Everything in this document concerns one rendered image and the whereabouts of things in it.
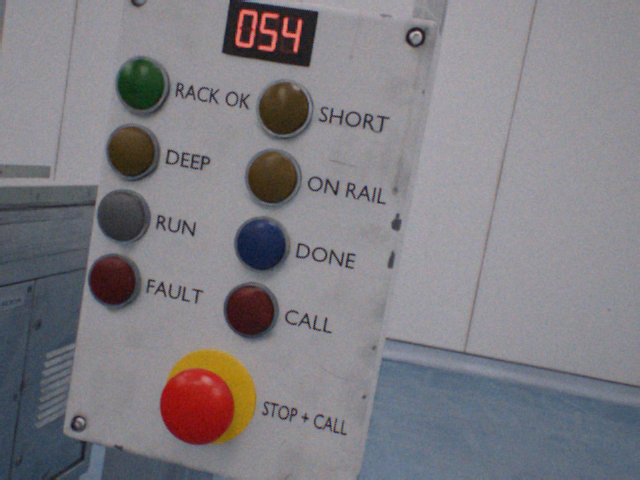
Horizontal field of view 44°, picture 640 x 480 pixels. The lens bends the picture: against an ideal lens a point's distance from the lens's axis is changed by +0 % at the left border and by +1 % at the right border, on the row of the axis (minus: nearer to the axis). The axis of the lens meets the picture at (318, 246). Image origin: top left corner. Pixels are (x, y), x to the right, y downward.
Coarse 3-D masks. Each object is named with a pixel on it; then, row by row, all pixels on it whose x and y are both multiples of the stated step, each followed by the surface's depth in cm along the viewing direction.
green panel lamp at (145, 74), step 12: (144, 60) 42; (120, 72) 42; (132, 72) 42; (144, 72) 42; (156, 72) 42; (120, 84) 42; (132, 84) 42; (144, 84) 42; (156, 84) 42; (120, 96) 42; (132, 96) 42; (144, 96) 42; (156, 96) 42; (144, 108) 42
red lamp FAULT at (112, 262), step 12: (96, 264) 43; (108, 264) 43; (120, 264) 43; (96, 276) 43; (108, 276) 43; (120, 276) 43; (132, 276) 43; (96, 288) 43; (108, 288) 43; (120, 288) 43; (132, 288) 43; (108, 300) 43; (120, 300) 43
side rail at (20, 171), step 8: (0, 168) 184; (8, 168) 187; (16, 168) 190; (24, 168) 193; (32, 168) 196; (40, 168) 200; (48, 168) 203; (0, 176) 184; (8, 176) 187; (16, 176) 191; (24, 176) 194; (32, 176) 197; (40, 176) 201; (48, 176) 204
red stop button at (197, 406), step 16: (192, 368) 41; (176, 384) 41; (192, 384) 40; (208, 384) 40; (224, 384) 41; (160, 400) 41; (176, 400) 41; (192, 400) 40; (208, 400) 40; (224, 400) 40; (176, 416) 41; (192, 416) 40; (208, 416) 40; (224, 416) 40; (176, 432) 41; (192, 432) 40; (208, 432) 40; (224, 432) 41
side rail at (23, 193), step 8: (0, 192) 140; (8, 192) 142; (16, 192) 145; (24, 192) 147; (32, 192) 150; (40, 192) 152; (48, 192) 155; (56, 192) 158; (64, 192) 161; (72, 192) 164; (80, 192) 167; (88, 192) 171; (96, 192) 174; (0, 200) 141; (8, 200) 143; (16, 200) 145; (24, 200) 148; (32, 200) 150; (40, 200) 153; (48, 200) 156; (56, 200) 159; (64, 200) 162; (72, 200) 165
